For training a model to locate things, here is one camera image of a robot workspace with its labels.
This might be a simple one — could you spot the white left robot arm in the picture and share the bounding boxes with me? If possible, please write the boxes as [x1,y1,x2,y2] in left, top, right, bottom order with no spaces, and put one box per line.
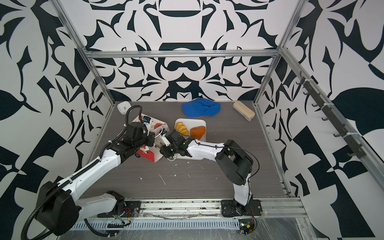
[29,122,155,236]

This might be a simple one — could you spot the beige sponge block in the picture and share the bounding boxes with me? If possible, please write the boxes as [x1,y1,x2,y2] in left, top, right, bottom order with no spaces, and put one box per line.
[233,101,256,122]

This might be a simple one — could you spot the green circuit board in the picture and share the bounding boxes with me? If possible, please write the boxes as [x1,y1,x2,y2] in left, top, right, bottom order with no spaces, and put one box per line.
[239,218,257,235]

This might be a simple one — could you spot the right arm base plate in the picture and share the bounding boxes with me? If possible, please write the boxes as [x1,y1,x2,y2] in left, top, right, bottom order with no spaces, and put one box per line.
[221,199,263,218]

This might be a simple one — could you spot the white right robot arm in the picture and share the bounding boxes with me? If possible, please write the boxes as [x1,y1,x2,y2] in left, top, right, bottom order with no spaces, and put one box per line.
[160,130,254,207]

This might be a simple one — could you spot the blue cloth cap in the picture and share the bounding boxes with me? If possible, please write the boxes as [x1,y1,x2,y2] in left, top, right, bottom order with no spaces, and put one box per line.
[182,99,221,118]

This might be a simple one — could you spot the white plastic tray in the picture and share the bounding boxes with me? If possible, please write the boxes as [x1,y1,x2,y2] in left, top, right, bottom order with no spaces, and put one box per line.
[175,118,207,160]

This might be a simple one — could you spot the white red paper bag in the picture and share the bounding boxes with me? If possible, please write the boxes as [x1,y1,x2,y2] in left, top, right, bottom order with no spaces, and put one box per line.
[131,113,171,163]

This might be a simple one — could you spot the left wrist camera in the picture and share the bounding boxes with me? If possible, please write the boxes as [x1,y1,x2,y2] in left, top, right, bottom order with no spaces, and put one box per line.
[142,116,152,124]

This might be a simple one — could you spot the yellow fake croissant bread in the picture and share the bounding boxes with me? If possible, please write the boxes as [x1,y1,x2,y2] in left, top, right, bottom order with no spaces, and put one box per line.
[175,122,190,136]

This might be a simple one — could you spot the orange fake baguette bread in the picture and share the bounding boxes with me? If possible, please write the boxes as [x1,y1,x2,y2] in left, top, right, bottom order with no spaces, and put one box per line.
[190,126,206,140]

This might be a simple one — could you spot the white slotted cable duct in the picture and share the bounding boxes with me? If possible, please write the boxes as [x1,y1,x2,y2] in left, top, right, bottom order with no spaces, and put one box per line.
[89,219,240,231]

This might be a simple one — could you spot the black corrugated cable conduit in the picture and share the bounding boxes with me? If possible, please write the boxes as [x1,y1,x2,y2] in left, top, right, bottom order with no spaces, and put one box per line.
[20,179,67,240]

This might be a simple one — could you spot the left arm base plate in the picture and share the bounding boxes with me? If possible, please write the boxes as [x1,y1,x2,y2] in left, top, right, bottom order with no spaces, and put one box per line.
[97,201,141,218]

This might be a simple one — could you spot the white square analog clock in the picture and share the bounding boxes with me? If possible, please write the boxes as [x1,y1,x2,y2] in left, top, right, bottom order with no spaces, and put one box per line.
[117,101,132,115]

